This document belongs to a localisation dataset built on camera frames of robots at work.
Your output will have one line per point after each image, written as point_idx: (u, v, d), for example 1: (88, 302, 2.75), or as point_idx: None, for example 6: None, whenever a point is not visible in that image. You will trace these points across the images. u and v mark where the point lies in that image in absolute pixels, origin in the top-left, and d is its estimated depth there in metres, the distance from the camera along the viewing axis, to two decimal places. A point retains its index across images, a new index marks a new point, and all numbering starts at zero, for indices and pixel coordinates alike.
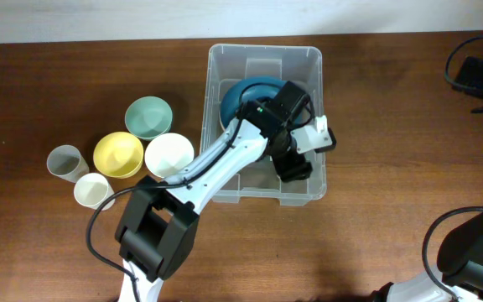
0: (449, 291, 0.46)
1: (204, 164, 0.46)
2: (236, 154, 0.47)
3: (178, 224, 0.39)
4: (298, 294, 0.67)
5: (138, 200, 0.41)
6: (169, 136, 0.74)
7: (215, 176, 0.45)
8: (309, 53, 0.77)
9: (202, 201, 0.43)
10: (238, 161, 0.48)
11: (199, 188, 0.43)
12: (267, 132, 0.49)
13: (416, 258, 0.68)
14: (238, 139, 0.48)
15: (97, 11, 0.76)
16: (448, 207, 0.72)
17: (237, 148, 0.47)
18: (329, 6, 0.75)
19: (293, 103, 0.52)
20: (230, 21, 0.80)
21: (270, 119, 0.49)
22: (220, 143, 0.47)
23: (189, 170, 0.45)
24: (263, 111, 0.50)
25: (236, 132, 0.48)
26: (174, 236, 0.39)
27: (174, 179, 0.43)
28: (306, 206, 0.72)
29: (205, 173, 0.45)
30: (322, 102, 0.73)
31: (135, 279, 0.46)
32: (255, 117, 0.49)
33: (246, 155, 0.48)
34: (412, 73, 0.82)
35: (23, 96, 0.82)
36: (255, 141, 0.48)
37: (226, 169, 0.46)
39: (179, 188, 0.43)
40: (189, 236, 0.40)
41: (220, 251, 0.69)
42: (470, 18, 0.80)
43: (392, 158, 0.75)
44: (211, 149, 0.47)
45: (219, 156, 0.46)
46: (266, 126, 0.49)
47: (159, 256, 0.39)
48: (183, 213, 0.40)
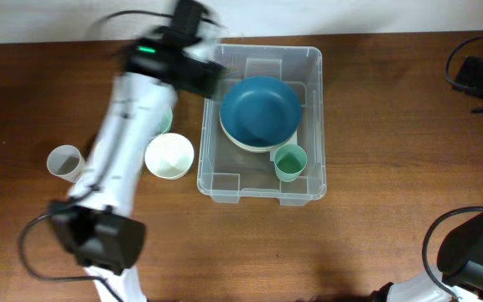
0: (449, 291, 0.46)
1: (104, 155, 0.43)
2: (136, 125, 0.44)
3: (106, 231, 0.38)
4: (298, 294, 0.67)
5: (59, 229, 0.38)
6: (169, 136, 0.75)
7: (119, 164, 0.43)
8: (309, 53, 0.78)
9: (119, 195, 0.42)
10: (141, 127, 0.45)
11: (109, 185, 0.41)
12: (165, 70, 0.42)
13: (416, 258, 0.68)
14: (133, 104, 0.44)
15: None
16: (448, 207, 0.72)
17: (136, 115, 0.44)
18: (329, 6, 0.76)
19: (190, 24, 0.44)
20: (229, 21, 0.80)
21: (169, 53, 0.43)
22: (116, 121, 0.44)
23: (95, 172, 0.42)
24: (155, 49, 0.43)
25: (127, 96, 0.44)
26: (112, 241, 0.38)
27: (82, 188, 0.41)
28: (306, 206, 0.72)
29: (111, 164, 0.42)
30: (322, 102, 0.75)
31: (103, 279, 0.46)
32: (146, 58, 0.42)
33: (147, 117, 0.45)
34: (412, 74, 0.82)
35: (19, 94, 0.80)
36: (155, 94, 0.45)
37: (130, 143, 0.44)
39: (90, 196, 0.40)
40: (127, 230, 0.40)
41: (220, 251, 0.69)
42: (470, 18, 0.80)
43: (392, 158, 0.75)
44: (108, 134, 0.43)
45: (119, 134, 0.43)
46: (163, 62, 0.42)
47: (111, 260, 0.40)
48: (106, 217, 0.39)
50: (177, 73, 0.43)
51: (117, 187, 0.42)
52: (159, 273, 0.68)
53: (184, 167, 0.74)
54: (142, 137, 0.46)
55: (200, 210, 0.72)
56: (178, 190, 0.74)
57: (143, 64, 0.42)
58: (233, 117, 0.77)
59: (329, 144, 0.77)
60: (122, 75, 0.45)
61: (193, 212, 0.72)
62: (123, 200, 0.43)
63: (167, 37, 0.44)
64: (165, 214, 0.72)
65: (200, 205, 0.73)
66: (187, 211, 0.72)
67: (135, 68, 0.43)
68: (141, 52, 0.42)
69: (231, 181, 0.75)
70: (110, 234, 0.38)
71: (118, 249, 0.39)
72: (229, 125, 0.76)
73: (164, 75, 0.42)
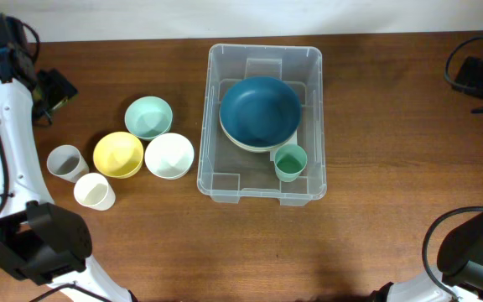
0: (449, 291, 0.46)
1: None
2: (12, 124, 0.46)
3: (41, 223, 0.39)
4: (298, 294, 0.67)
5: None
6: (169, 136, 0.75)
7: (21, 159, 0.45)
8: (309, 53, 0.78)
9: (37, 188, 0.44)
10: (18, 122, 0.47)
11: (19, 184, 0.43)
12: (4, 70, 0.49)
13: (416, 258, 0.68)
14: None
15: (98, 11, 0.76)
16: (448, 207, 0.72)
17: (4, 117, 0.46)
18: (328, 6, 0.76)
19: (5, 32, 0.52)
20: (229, 21, 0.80)
21: None
22: None
23: None
24: None
25: None
26: (50, 231, 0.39)
27: None
28: (306, 206, 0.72)
29: (10, 166, 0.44)
30: (322, 101, 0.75)
31: (73, 283, 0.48)
32: None
33: (18, 114, 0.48)
34: (412, 74, 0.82)
35: None
36: (15, 93, 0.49)
37: (16, 141, 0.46)
39: (8, 204, 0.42)
40: (61, 216, 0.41)
41: (220, 251, 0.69)
42: (470, 18, 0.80)
43: (392, 158, 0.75)
44: None
45: None
46: None
47: (61, 250, 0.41)
48: (33, 212, 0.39)
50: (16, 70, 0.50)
51: (29, 181, 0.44)
52: (159, 272, 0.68)
53: (184, 168, 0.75)
54: (26, 133, 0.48)
55: (200, 210, 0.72)
56: (178, 190, 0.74)
57: None
58: (232, 115, 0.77)
59: (329, 144, 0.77)
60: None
61: (194, 212, 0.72)
62: (42, 190, 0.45)
63: None
64: (165, 213, 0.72)
65: (200, 204, 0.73)
66: (187, 211, 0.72)
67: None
68: None
69: (231, 181, 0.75)
70: (44, 225, 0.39)
71: (62, 237, 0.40)
72: (230, 122, 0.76)
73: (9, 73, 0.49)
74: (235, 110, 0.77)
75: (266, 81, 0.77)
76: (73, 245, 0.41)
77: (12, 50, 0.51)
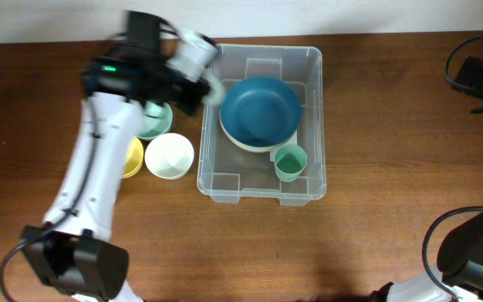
0: (449, 291, 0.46)
1: (79, 179, 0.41)
2: (111, 145, 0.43)
3: (85, 259, 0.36)
4: (298, 294, 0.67)
5: (35, 256, 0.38)
6: (168, 136, 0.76)
7: (100, 176, 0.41)
8: (309, 53, 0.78)
9: (98, 216, 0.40)
10: (117, 145, 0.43)
11: (86, 208, 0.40)
12: (132, 89, 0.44)
13: (416, 258, 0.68)
14: (102, 123, 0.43)
15: (98, 11, 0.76)
16: (448, 207, 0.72)
17: (108, 133, 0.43)
18: (329, 6, 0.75)
19: (149, 37, 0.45)
20: (230, 21, 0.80)
21: (128, 70, 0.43)
22: (85, 139, 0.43)
23: (68, 195, 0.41)
24: (116, 67, 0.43)
25: (95, 116, 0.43)
26: (89, 267, 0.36)
27: (56, 213, 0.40)
28: (306, 206, 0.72)
29: (90, 175, 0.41)
30: (322, 102, 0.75)
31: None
32: (109, 78, 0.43)
33: (122, 137, 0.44)
34: (413, 74, 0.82)
35: (23, 96, 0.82)
36: (129, 116, 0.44)
37: (105, 164, 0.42)
39: (67, 221, 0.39)
40: (106, 253, 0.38)
41: (220, 251, 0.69)
42: (470, 18, 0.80)
43: (392, 158, 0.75)
44: (81, 154, 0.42)
45: (92, 153, 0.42)
46: (125, 80, 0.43)
47: (95, 286, 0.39)
48: (80, 244, 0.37)
50: (141, 91, 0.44)
51: (97, 209, 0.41)
52: (159, 272, 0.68)
53: (184, 167, 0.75)
54: (120, 156, 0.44)
55: (200, 210, 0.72)
56: (177, 190, 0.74)
57: (113, 86, 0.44)
58: (233, 113, 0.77)
59: (329, 144, 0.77)
60: (85, 97, 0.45)
61: (194, 212, 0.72)
62: (103, 223, 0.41)
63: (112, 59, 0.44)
64: (165, 213, 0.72)
65: (200, 205, 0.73)
66: (187, 212, 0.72)
67: (101, 87, 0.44)
68: (122, 76, 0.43)
69: (231, 181, 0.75)
70: (87, 262, 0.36)
71: (98, 273, 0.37)
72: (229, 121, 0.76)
73: (133, 94, 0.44)
74: (235, 108, 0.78)
75: (271, 83, 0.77)
76: (108, 286, 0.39)
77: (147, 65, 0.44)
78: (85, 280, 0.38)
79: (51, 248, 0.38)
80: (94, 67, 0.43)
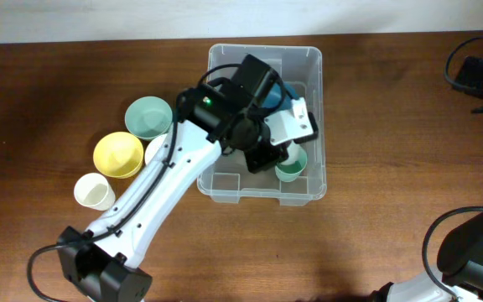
0: (449, 291, 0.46)
1: (134, 200, 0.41)
2: (175, 179, 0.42)
3: (109, 282, 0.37)
4: (298, 294, 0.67)
5: (67, 256, 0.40)
6: None
7: (154, 208, 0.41)
8: (309, 53, 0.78)
9: (136, 245, 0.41)
10: (181, 180, 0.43)
11: (131, 232, 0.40)
12: (218, 129, 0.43)
13: (416, 258, 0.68)
14: (177, 152, 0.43)
15: (97, 11, 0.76)
16: (448, 207, 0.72)
17: (179, 165, 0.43)
18: (329, 6, 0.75)
19: (256, 81, 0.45)
20: (229, 21, 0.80)
21: (224, 109, 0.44)
22: (157, 164, 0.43)
23: (120, 212, 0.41)
24: (214, 102, 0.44)
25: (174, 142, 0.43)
26: (111, 292, 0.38)
27: (101, 227, 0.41)
28: (306, 206, 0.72)
29: (146, 203, 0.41)
30: (322, 102, 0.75)
31: None
32: (204, 110, 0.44)
33: (189, 171, 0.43)
34: (413, 74, 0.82)
35: (24, 96, 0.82)
36: (202, 154, 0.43)
37: (163, 198, 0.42)
39: (106, 237, 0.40)
40: (132, 283, 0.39)
41: (220, 251, 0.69)
42: (470, 18, 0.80)
43: (392, 158, 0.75)
44: (148, 177, 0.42)
45: (156, 179, 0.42)
46: (216, 118, 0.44)
47: None
48: (112, 267, 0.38)
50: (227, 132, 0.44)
51: (139, 236, 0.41)
52: (159, 273, 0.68)
53: None
54: (179, 190, 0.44)
55: (201, 210, 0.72)
56: None
57: (205, 120, 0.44)
58: None
59: (329, 144, 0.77)
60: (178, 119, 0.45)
61: (193, 212, 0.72)
62: (137, 252, 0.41)
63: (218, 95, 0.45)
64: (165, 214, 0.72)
65: (200, 205, 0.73)
66: (187, 212, 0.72)
67: (191, 116, 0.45)
68: (215, 114, 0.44)
69: (231, 181, 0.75)
70: (110, 286, 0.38)
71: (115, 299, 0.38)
72: None
73: (219, 134, 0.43)
74: None
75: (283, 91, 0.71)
76: None
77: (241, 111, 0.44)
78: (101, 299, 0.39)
79: (84, 254, 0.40)
80: (194, 92, 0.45)
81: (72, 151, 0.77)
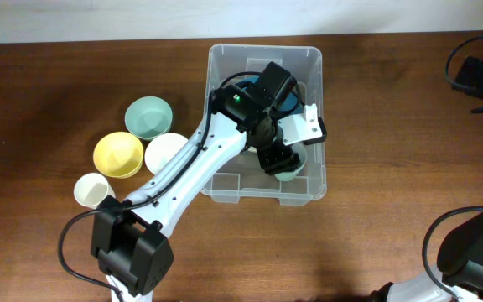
0: (449, 291, 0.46)
1: (170, 175, 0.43)
2: (208, 161, 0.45)
3: (145, 247, 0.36)
4: (298, 294, 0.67)
5: (103, 223, 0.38)
6: (168, 136, 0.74)
7: (188, 184, 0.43)
8: (309, 53, 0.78)
9: (170, 216, 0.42)
10: (212, 163, 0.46)
11: (167, 204, 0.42)
12: (245, 122, 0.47)
13: (416, 258, 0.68)
14: (210, 137, 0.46)
15: (97, 11, 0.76)
16: (448, 207, 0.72)
17: (210, 149, 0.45)
18: (329, 6, 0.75)
19: (277, 86, 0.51)
20: (229, 21, 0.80)
21: (251, 106, 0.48)
22: (190, 146, 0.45)
23: (156, 186, 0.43)
24: (243, 99, 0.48)
25: (207, 129, 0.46)
26: (145, 256, 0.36)
27: (139, 197, 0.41)
28: (306, 206, 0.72)
29: (181, 179, 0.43)
30: (322, 101, 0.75)
31: (119, 291, 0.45)
32: (233, 106, 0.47)
33: (219, 156, 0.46)
34: (413, 74, 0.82)
35: (24, 96, 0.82)
36: (233, 141, 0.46)
37: (197, 176, 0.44)
39: (145, 206, 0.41)
40: (164, 253, 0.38)
41: (220, 252, 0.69)
42: (470, 18, 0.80)
43: (392, 158, 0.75)
44: (182, 158, 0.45)
45: (190, 159, 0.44)
46: (245, 113, 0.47)
47: (135, 274, 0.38)
48: (149, 232, 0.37)
50: (253, 127, 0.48)
51: (173, 209, 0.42)
52: None
53: None
54: (208, 173, 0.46)
55: (201, 210, 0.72)
56: None
57: (232, 115, 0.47)
58: None
59: (329, 144, 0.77)
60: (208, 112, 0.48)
61: (194, 212, 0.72)
62: (170, 224, 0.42)
63: (245, 94, 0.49)
64: None
65: (200, 205, 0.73)
66: (187, 212, 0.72)
67: (221, 111, 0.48)
68: (242, 110, 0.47)
69: (231, 181, 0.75)
70: (146, 250, 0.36)
71: (148, 266, 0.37)
72: None
73: (247, 127, 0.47)
74: None
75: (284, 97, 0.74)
76: (145, 281, 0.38)
77: (265, 110, 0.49)
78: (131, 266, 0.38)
79: (120, 221, 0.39)
80: (224, 91, 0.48)
81: (72, 150, 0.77)
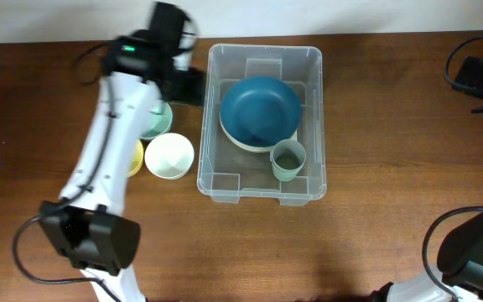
0: (449, 291, 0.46)
1: (94, 155, 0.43)
2: (126, 124, 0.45)
3: (99, 232, 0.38)
4: (298, 294, 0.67)
5: (49, 227, 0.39)
6: (169, 136, 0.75)
7: (116, 153, 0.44)
8: (309, 53, 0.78)
9: (111, 193, 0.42)
10: (132, 125, 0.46)
11: (101, 184, 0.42)
12: (149, 70, 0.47)
13: (416, 258, 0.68)
14: (119, 104, 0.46)
15: (97, 11, 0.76)
16: (448, 207, 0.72)
17: (124, 113, 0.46)
18: (329, 6, 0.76)
19: (172, 26, 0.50)
20: (229, 21, 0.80)
21: (148, 51, 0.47)
22: (102, 119, 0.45)
23: (84, 172, 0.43)
24: (135, 47, 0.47)
25: (111, 96, 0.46)
26: (103, 239, 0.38)
27: (74, 188, 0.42)
28: (306, 206, 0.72)
29: (106, 152, 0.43)
30: (322, 101, 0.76)
31: (101, 279, 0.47)
32: (129, 57, 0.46)
33: (136, 116, 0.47)
34: (413, 74, 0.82)
35: (23, 96, 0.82)
36: (142, 93, 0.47)
37: (121, 143, 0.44)
39: (83, 196, 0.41)
40: (122, 229, 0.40)
41: (220, 251, 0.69)
42: (470, 18, 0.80)
43: (392, 158, 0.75)
44: (98, 133, 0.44)
45: (108, 131, 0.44)
46: (144, 61, 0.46)
47: (106, 257, 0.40)
48: (97, 217, 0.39)
50: (158, 70, 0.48)
51: (111, 184, 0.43)
52: (159, 272, 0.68)
53: (185, 166, 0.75)
54: (133, 134, 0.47)
55: (201, 210, 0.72)
56: (177, 190, 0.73)
57: (132, 65, 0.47)
58: (233, 123, 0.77)
59: (329, 144, 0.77)
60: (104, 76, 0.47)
61: (194, 212, 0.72)
62: (116, 199, 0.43)
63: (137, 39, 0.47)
64: (166, 214, 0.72)
65: (200, 204, 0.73)
66: (187, 211, 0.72)
67: (118, 66, 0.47)
68: (139, 57, 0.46)
69: (231, 181, 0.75)
70: (100, 233, 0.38)
71: (112, 246, 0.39)
72: (231, 128, 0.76)
73: (149, 74, 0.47)
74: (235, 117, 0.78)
75: (276, 85, 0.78)
76: (118, 258, 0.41)
77: (163, 49, 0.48)
78: (98, 252, 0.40)
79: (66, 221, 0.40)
80: (114, 45, 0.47)
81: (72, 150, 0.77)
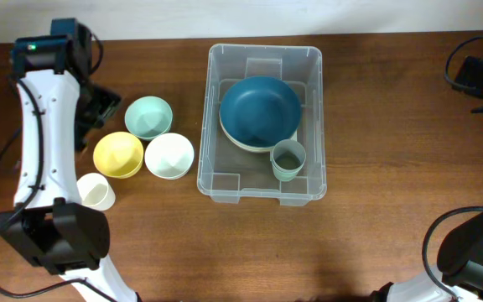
0: (449, 291, 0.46)
1: (34, 155, 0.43)
2: (54, 116, 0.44)
3: (63, 222, 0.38)
4: (298, 294, 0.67)
5: (12, 236, 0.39)
6: (168, 136, 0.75)
7: (55, 145, 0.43)
8: (309, 53, 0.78)
9: (61, 184, 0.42)
10: (62, 116, 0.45)
11: (51, 179, 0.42)
12: (59, 59, 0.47)
13: (416, 258, 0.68)
14: (42, 100, 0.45)
15: (98, 11, 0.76)
16: (448, 207, 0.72)
17: (49, 107, 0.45)
18: (329, 6, 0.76)
19: (70, 23, 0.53)
20: (229, 21, 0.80)
21: (51, 44, 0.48)
22: (29, 117, 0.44)
23: (30, 174, 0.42)
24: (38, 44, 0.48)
25: (31, 95, 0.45)
26: (70, 228, 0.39)
27: (24, 191, 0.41)
28: (306, 206, 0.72)
29: (46, 147, 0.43)
30: (322, 101, 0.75)
31: (84, 278, 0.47)
32: (35, 54, 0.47)
33: (64, 106, 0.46)
34: (413, 74, 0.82)
35: None
36: (62, 83, 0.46)
37: (54, 135, 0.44)
39: (37, 197, 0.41)
40: (85, 216, 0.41)
41: (220, 251, 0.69)
42: (470, 18, 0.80)
43: (392, 158, 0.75)
44: (30, 132, 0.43)
45: (39, 127, 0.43)
46: (52, 53, 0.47)
47: (80, 250, 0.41)
48: (58, 209, 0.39)
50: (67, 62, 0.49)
51: (61, 178, 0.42)
52: (158, 272, 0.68)
53: (185, 166, 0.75)
54: (67, 125, 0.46)
55: (200, 210, 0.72)
56: (177, 190, 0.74)
57: (42, 60, 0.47)
58: (233, 123, 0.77)
59: (329, 144, 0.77)
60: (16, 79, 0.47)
61: (193, 212, 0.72)
62: (70, 190, 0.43)
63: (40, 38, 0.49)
64: (165, 213, 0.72)
65: (200, 204, 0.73)
66: (187, 211, 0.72)
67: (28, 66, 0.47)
68: (46, 49, 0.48)
69: (231, 180, 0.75)
70: (64, 223, 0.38)
71: (81, 235, 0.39)
72: (231, 128, 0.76)
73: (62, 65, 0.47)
74: (234, 117, 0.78)
75: (275, 84, 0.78)
76: (92, 247, 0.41)
77: (71, 43, 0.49)
78: (70, 247, 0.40)
79: (28, 226, 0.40)
80: (18, 48, 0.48)
81: None
